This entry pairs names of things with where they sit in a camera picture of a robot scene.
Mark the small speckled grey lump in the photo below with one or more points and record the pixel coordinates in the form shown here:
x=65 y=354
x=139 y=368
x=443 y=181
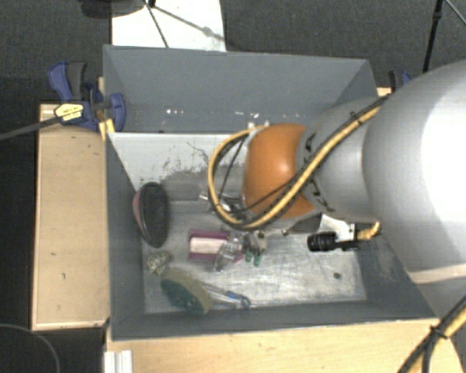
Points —
x=158 y=262

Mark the green and tan oval sponge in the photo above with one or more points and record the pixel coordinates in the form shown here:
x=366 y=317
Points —
x=186 y=290

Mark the black cylinder on white bracket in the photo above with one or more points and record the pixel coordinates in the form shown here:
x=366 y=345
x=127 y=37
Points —
x=322 y=242

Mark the grey metal bin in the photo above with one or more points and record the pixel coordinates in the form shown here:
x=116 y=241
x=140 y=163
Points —
x=202 y=91

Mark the pale wood board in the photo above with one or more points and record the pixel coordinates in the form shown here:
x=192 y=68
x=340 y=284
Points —
x=70 y=216

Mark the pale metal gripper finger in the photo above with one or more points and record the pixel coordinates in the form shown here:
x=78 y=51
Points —
x=224 y=255
x=235 y=254

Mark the black and pink oval brush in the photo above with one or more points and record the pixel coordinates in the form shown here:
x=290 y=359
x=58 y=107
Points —
x=154 y=214

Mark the clear and blue pen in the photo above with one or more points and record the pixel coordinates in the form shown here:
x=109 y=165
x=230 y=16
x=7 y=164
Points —
x=233 y=297

